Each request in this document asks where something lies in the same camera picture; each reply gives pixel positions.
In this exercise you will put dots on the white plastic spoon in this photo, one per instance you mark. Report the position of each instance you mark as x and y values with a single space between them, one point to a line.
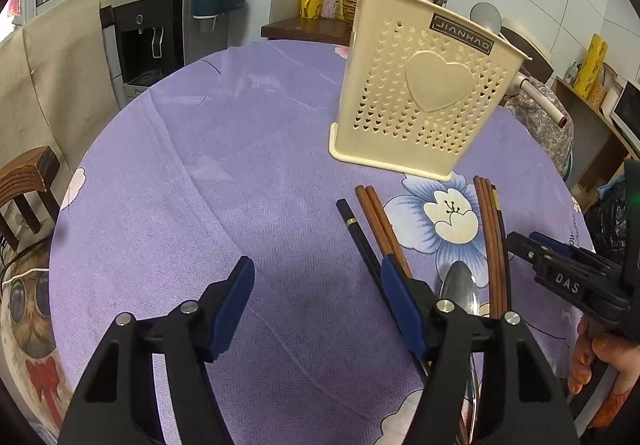
485 16

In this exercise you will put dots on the yellow mug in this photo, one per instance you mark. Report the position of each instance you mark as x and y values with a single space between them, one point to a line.
310 6

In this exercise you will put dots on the wooden cabinet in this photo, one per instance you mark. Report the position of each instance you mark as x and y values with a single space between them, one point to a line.
590 145

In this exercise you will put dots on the beige hanging cloth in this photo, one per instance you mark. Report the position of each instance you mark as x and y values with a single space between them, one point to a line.
55 85

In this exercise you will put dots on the wooden chair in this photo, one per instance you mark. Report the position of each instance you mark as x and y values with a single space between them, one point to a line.
27 175

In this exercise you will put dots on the cream perforated utensil holder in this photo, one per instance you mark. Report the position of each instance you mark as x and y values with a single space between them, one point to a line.
395 125

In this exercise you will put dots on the white microwave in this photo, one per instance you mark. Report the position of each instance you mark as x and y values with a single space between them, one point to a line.
629 112

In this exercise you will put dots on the person's right hand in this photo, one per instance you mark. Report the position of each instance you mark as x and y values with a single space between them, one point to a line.
615 360

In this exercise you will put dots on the dark chopstick with gold band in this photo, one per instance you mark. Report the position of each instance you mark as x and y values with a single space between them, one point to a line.
503 250

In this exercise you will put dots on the grey patterned cloth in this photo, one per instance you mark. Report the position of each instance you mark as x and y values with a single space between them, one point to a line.
545 140

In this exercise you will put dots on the water dispenser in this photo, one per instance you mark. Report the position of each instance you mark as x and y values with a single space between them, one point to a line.
150 0

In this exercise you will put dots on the wooden counter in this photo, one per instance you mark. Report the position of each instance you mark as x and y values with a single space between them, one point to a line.
305 30

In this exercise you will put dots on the wicker pattern basin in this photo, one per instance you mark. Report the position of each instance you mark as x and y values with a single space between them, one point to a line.
350 5

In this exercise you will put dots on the black plastic bag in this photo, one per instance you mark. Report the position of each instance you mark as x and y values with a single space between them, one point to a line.
607 220

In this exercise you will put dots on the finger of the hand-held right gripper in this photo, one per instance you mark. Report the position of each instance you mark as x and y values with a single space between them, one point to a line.
522 247
550 244

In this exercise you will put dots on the metal spoon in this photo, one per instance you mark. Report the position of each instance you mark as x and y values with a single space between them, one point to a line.
460 285

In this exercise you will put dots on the blue wall-mounted holder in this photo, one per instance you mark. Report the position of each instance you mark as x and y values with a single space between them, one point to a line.
225 2

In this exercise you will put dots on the yellow patterned roll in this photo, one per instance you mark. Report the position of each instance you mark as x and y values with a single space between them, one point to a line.
590 62

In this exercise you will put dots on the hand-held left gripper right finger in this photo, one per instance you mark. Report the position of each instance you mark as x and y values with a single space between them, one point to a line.
400 297

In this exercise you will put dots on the black chopstick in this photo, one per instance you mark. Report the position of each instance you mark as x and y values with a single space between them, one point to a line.
357 235

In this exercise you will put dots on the cat printed cushion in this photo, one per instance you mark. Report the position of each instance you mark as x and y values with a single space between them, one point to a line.
30 325

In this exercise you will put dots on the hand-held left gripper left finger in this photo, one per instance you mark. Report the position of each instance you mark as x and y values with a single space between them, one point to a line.
235 297

